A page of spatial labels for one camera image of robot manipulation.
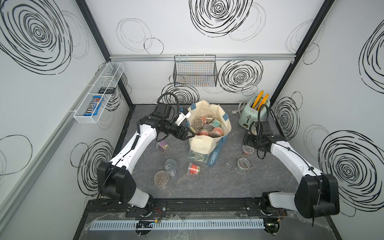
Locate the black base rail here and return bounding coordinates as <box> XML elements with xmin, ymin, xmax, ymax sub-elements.
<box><xmin>85</xmin><ymin>197</ymin><xmax>289</xmax><ymax>218</ymax></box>

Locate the red label seed jar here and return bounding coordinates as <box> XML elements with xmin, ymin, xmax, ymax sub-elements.
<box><xmin>187</xmin><ymin>163</ymin><xmax>201</xmax><ymax>176</ymax></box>

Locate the cream canvas tote bag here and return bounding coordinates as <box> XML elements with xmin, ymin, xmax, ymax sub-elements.
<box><xmin>187</xmin><ymin>100</ymin><xmax>232</xmax><ymax>167</ymax></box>

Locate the clear purple seed jar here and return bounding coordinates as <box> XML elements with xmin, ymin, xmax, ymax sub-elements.
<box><xmin>156</xmin><ymin>140</ymin><xmax>170</xmax><ymax>153</ymax></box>

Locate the mint green toaster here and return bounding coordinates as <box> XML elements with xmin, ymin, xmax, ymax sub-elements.
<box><xmin>238</xmin><ymin>97</ymin><xmax>264</xmax><ymax>130</ymax></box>

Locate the grey label seed jar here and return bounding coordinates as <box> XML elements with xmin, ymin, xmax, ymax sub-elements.
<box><xmin>165</xmin><ymin>159</ymin><xmax>178</xmax><ymax>177</ymax></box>

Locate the yellow toast slice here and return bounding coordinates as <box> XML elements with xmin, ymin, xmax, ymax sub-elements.
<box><xmin>257</xmin><ymin>94</ymin><xmax>269</xmax><ymax>111</ymax></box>
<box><xmin>252</xmin><ymin>91</ymin><xmax>264</xmax><ymax>109</ymax></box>

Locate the yellow toast slice right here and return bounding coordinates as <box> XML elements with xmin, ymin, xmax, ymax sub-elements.
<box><xmin>257</xmin><ymin>94</ymin><xmax>269</xmax><ymax>111</ymax></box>

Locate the blue candy bag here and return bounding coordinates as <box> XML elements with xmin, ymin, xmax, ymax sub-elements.
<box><xmin>84</xmin><ymin>96</ymin><xmax>103</xmax><ymax>117</ymax></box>

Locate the clear jar red band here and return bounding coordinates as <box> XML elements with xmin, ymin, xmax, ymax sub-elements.
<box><xmin>242</xmin><ymin>146</ymin><xmax>255</xmax><ymax>156</ymax></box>

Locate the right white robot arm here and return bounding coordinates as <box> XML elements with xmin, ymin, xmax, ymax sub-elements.
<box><xmin>243</xmin><ymin>121</ymin><xmax>340</xmax><ymax>219</ymax></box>

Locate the white slotted cable duct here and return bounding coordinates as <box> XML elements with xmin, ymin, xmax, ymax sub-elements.
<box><xmin>89</xmin><ymin>219</ymin><xmax>265</xmax><ymax>231</ymax></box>

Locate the clear brown seed jar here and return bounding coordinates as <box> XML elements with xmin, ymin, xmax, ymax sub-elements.
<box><xmin>154</xmin><ymin>171</ymin><xmax>170</xmax><ymax>186</ymax></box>

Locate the black wire wall basket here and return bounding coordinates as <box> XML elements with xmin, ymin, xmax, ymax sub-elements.
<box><xmin>173</xmin><ymin>55</ymin><xmax>219</xmax><ymax>88</ymax></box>

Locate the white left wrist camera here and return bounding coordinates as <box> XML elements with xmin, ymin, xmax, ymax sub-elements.
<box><xmin>175</xmin><ymin>108</ymin><xmax>191</xmax><ymax>126</ymax></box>

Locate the yellow toast slice left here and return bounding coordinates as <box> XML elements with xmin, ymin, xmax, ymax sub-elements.
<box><xmin>252</xmin><ymin>91</ymin><xmax>264</xmax><ymax>109</ymax></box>

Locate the white wire wall shelf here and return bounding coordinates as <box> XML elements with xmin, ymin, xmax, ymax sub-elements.
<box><xmin>74</xmin><ymin>62</ymin><xmax>124</xmax><ymax>124</ymax></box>

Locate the black aluminium frame post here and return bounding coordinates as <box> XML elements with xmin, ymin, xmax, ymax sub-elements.
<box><xmin>76</xmin><ymin>0</ymin><xmax>135</xmax><ymax>110</ymax></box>

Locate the black small device on shelf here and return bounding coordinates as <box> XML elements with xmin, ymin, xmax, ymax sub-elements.
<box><xmin>98</xmin><ymin>87</ymin><xmax>116</xmax><ymax>95</ymax></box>

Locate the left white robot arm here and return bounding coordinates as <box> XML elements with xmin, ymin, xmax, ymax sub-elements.
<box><xmin>97</xmin><ymin>103</ymin><xmax>195</xmax><ymax>209</ymax></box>

